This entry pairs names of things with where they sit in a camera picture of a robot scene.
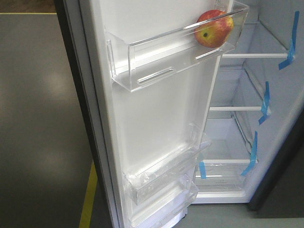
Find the blue tape strip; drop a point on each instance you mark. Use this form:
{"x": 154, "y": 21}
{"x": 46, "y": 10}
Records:
{"x": 265, "y": 107}
{"x": 292, "y": 48}
{"x": 202, "y": 170}
{"x": 253, "y": 156}

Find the blue tape strip lower right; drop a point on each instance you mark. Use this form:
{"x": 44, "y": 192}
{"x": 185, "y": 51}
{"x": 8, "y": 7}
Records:
{"x": 253, "y": 156}

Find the clear door bin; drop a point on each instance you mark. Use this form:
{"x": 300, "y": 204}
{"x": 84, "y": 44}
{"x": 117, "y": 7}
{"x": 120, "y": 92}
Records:
{"x": 145, "y": 62}
{"x": 163, "y": 206}
{"x": 142, "y": 186}

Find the lower glass fridge shelf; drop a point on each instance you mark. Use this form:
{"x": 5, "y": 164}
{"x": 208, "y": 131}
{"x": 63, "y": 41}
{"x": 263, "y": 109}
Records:
{"x": 227, "y": 143}

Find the blue tape strip upper right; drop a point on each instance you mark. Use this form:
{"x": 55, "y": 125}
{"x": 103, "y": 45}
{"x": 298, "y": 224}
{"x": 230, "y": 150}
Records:
{"x": 292, "y": 48}

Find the red yellow apple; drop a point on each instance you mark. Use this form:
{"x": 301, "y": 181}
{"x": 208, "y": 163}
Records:
{"x": 214, "y": 33}

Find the middle glass fridge shelf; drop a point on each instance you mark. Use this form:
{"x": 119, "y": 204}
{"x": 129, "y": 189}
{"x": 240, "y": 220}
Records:
{"x": 237, "y": 90}

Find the clear lower door bin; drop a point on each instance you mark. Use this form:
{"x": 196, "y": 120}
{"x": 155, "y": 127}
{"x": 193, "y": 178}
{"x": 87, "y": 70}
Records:
{"x": 163, "y": 206}

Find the glass fridge shelf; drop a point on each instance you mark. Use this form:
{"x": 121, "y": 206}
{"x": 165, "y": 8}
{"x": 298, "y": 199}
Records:
{"x": 257, "y": 42}
{"x": 227, "y": 143}
{"x": 237, "y": 90}

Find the clear upper door bin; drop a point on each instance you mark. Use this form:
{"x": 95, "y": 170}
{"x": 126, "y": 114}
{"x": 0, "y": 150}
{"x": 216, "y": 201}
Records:
{"x": 145, "y": 62}

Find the blue tape strip lower left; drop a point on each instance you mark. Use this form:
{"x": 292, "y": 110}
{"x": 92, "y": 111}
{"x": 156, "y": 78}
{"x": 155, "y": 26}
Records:
{"x": 202, "y": 170}

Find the upper glass fridge shelf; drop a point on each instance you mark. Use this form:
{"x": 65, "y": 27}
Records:
{"x": 257, "y": 42}

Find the open fridge door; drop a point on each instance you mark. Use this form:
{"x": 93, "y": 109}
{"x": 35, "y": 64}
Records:
{"x": 128, "y": 131}

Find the clear crisper drawer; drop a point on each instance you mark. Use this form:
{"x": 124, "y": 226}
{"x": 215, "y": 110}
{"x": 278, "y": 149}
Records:
{"x": 221, "y": 177}

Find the blue tape strip middle right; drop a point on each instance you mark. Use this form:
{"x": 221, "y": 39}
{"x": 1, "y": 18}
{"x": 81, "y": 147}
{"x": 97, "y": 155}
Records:
{"x": 265, "y": 107}

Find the clear middle door bin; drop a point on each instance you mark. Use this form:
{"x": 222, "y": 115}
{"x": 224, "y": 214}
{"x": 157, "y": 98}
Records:
{"x": 142, "y": 186}

